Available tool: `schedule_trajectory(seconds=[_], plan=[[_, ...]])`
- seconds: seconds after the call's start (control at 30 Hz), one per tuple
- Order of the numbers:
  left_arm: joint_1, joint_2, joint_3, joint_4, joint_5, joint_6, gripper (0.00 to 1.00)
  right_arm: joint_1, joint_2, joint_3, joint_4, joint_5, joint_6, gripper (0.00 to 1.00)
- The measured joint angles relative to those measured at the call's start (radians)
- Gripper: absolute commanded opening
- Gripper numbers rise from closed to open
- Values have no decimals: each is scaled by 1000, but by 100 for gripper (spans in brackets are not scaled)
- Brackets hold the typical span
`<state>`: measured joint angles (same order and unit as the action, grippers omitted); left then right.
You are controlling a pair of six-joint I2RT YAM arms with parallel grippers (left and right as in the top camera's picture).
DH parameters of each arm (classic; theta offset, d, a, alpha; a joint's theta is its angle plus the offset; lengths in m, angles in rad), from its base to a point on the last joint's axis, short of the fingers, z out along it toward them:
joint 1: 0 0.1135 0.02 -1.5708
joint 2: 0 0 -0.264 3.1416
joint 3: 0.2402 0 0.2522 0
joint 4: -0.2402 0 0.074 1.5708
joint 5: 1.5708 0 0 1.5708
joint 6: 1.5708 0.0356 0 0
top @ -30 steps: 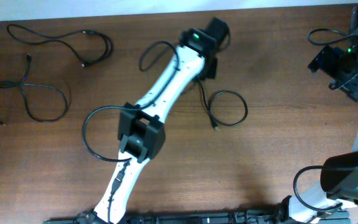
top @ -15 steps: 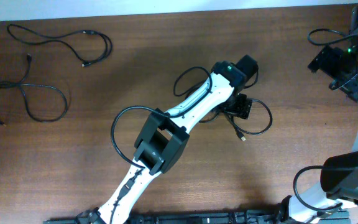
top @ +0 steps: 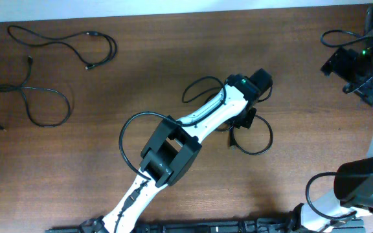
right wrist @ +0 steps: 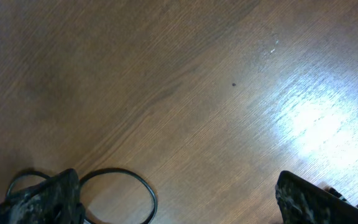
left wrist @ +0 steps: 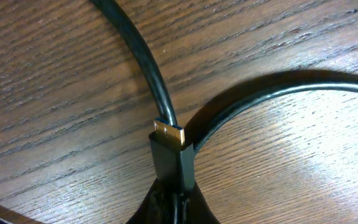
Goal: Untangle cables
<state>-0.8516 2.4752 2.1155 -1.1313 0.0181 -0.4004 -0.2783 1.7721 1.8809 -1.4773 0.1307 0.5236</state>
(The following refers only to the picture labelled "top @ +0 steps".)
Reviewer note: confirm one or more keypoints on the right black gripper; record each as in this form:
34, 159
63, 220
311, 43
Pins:
335, 64

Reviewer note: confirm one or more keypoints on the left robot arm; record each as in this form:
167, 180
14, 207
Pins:
175, 144

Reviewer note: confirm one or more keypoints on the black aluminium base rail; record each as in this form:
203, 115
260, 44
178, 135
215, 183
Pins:
260, 225

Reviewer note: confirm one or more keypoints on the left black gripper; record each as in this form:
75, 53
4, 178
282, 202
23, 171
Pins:
246, 121

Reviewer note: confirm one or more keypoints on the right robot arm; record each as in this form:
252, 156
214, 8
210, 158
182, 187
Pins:
335, 201

